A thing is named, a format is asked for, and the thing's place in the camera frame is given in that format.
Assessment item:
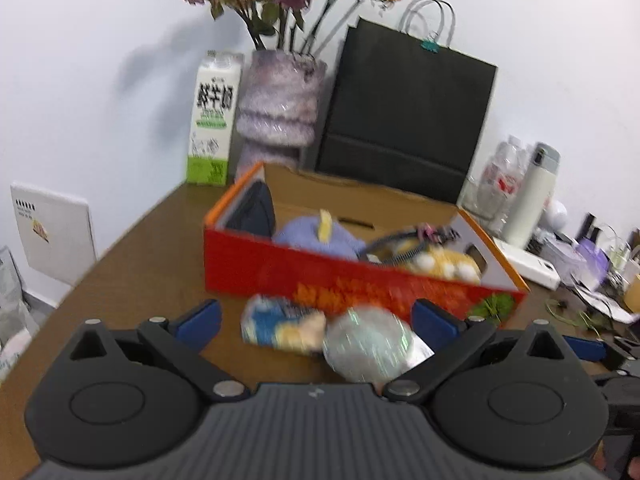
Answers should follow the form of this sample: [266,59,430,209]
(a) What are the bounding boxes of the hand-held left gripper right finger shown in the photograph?
[382,299,571,405]

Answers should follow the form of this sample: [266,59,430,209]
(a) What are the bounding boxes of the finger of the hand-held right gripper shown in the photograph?
[562,336,640,373]

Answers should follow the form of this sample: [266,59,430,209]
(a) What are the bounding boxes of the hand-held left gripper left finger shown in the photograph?
[67,299,251,402]

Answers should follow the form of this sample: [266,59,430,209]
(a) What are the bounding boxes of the yellow white plush toy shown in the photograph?
[402,247,483,282]

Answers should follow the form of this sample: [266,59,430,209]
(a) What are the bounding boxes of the iridescent round disc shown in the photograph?
[322,306,416,383]

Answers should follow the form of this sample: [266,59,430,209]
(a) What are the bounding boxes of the blue yellow snack packet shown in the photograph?
[241,294,328,356]

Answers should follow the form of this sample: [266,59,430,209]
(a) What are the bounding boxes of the black toothed hairband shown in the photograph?
[362,227,426,265]

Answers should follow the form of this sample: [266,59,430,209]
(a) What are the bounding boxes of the pink hair tie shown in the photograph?
[417,224,461,246]

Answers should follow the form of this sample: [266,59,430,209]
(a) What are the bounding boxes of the red cardboard box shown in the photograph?
[202,161,531,321]

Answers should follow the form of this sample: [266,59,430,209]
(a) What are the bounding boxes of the dark blue case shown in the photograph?
[226,181,277,237]

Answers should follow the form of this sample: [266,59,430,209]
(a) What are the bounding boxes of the purple fabric pouch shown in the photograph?
[272,215,368,261]

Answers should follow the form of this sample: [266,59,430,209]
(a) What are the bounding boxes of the wooden desktop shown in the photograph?
[0,180,640,480]

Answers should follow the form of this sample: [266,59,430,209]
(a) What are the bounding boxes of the white paper sheet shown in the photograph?
[575,285,640,323]

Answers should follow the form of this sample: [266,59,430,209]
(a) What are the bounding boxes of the green neckband earphones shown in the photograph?
[545,297,621,333]

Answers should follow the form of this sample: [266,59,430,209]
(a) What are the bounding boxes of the white printed tin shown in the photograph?
[542,237,583,281]

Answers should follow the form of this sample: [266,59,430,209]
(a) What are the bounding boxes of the white power strip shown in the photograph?
[492,237,562,291]

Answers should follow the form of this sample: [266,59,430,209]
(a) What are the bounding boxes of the small black object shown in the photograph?
[580,212,606,241]

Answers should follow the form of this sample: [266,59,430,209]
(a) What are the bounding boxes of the clear drinking glass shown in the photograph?
[459,176,506,223]

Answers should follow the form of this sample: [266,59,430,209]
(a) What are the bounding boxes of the white round speaker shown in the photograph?
[542,199,570,231]

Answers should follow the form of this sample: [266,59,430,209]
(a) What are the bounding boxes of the white thermos flask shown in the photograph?
[501,142,561,250]

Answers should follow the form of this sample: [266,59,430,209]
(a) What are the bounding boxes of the clear water bottle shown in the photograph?
[505,135,533,196]
[482,142,516,211]

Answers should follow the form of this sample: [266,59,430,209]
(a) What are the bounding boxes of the white panel box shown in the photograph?
[10,182,98,288]

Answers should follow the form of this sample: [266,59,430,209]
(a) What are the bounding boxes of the grey plastic bag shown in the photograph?
[0,245,41,376]

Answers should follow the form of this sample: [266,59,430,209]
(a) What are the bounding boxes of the white green milk carton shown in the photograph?
[186,51,245,187]

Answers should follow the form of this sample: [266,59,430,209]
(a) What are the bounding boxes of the black paper bag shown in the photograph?
[314,0,499,206]

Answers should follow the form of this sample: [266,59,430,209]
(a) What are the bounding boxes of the purple glazed vase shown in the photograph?
[234,50,328,181]

